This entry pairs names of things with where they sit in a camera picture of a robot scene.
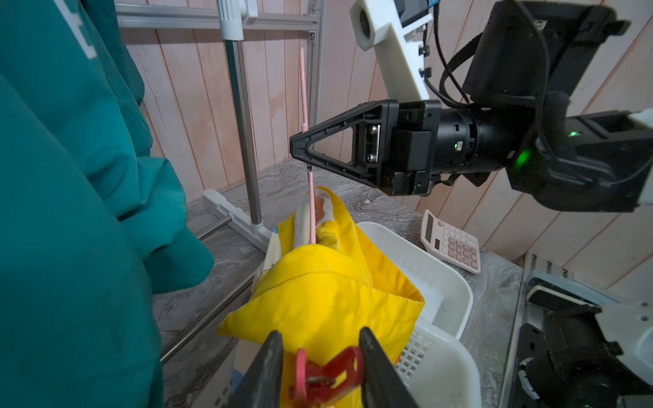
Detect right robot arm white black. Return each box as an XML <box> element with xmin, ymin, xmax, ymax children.
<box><xmin>290</xmin><ymin>1</ymin><xmax>652</xmax><ymax>214</ymax></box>

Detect white perforated laundry basket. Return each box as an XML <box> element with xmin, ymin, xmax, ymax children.
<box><xmin>395</xmin><ymin>318</ymin><xmax>482</xmax><ymax>407</ymax></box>

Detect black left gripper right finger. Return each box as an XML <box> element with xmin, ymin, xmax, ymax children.
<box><xmin>359</xmin><ymin>327</ymin><xmax>418</xmax><ymax>408</ymax></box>

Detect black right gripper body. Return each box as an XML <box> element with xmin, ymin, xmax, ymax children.
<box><xmin>364</xmin><ymin>100</ymin><xmax>477</xmax><ymax>197</ymax></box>

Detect pink white calculator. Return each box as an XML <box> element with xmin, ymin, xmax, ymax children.
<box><xmin>420</xmin><ymin>210</ymin><xmax>481</xmax><ymax>275</ymax></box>

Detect red clothespin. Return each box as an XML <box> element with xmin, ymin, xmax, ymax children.
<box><xmin>288</xmin><ymin>347</ymin><xmax>364</xmax><ymax>407</ymax></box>

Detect pink wire hanger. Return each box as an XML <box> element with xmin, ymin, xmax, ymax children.
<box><xmin>292</xmin><ymin>47</ymin><xmax>317</xmax><ymax>404</ymax></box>

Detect dinosaur print cream garment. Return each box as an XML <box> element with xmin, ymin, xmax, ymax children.
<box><xmin>193</xmin><ymin>190</ymin><xmax>333</xmax><ymax>407</ymax></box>

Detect green sweatshirt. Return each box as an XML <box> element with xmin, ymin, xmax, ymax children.
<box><xmin>1</xmin><ymin>1</ymin><xmax>214</xmax><ymax>407</ymax></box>

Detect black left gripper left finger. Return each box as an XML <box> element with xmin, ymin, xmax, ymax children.
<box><xmin>227</xmin><ymin>331</ymin><xmax>284</xmax><ymax>408</ymax></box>

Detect yellow jacket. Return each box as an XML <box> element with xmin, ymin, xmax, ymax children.
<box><xmin>219</xmin><ymin>187</ymin><xmax>425</xmax><ymax>407</ymax></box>

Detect metal clothes rack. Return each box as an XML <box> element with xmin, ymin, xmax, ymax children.
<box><xmin>157</xmin><ymin>0</ymin><xmax>277</xmax><ymax>366</ymax></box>

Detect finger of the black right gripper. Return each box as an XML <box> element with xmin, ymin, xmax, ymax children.
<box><xmin>290</xmin><ymin>100</ymin><xmax>388</xmax><ymax>153</ymax></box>
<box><xmin>292</xmin><ymin>146</ymin><xmax>393</xmax><ymax>196</ymax></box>

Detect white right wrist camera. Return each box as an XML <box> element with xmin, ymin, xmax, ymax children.
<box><xmin>350</xmin><ymin>0</ymin><xmax>437</xmax><ymax>103</ymax></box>

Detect white plastic tray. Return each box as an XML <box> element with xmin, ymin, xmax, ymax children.
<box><xmin>357</xmin><ymin>222</ymin><xmax>474</xmax><ymax>340</ymax></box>

